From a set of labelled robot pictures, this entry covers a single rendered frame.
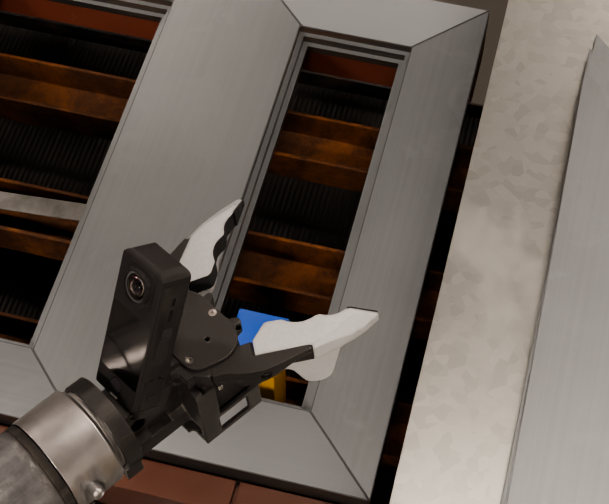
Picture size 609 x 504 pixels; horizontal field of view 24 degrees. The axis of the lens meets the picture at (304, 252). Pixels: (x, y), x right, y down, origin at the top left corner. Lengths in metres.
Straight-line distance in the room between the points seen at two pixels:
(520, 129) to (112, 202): 0.52
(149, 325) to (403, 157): 0.95
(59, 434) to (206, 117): 0.98
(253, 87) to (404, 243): 0.31
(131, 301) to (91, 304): 0.79
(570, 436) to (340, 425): 0.33
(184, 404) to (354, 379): 0.67
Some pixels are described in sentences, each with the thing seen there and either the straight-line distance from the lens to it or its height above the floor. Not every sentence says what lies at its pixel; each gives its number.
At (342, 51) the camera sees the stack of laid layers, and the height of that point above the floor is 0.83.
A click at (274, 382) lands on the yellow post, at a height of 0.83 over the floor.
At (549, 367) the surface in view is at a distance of 1.46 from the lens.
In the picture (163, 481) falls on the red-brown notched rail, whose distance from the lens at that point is 1.67.
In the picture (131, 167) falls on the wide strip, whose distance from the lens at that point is 1.86.
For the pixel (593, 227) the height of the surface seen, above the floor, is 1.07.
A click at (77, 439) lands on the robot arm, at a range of 0.98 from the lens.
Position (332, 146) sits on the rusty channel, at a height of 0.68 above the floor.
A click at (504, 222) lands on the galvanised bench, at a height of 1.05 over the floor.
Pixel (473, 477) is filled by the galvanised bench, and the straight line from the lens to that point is 1.43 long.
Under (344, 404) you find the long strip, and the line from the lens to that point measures 1.68.
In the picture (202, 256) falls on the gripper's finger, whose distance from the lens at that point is 1.06.
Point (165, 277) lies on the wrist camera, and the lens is 0.94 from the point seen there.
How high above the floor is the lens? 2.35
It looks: 57 degrees down
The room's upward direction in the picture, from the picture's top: straight up
